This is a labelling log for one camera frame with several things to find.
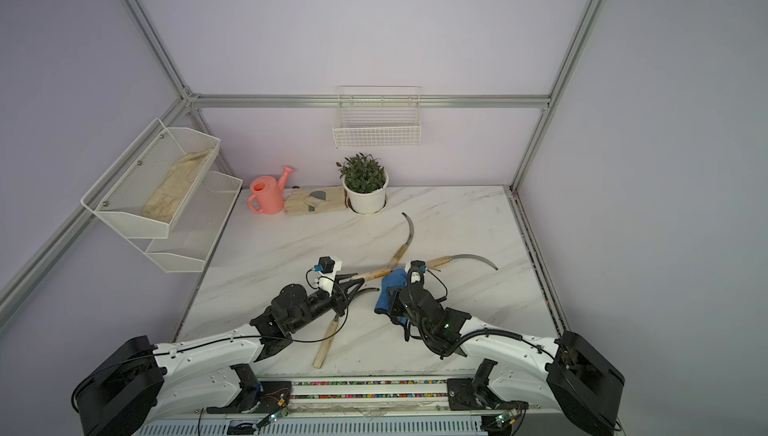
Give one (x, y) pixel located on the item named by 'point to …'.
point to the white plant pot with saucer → (365, 203)
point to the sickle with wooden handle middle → (377, 272)
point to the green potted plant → (362, 174)
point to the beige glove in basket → (163, 201)
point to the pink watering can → (270, 193)
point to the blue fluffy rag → (390, 280)
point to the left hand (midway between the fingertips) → (360, 281)
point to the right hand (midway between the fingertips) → (391, 292)
